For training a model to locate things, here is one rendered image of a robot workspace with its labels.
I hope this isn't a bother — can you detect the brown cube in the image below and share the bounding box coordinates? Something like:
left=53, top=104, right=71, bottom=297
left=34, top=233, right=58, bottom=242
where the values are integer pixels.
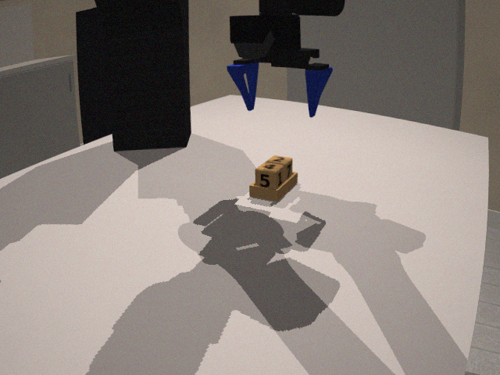
left=255, top=162, right=284, bottom=189
left=266, top=155, right=292, bottom=182

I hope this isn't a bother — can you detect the brown wooden tray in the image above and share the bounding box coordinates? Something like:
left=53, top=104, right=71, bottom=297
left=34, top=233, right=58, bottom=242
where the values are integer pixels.
left=249, top=172, right=298, bottom=202

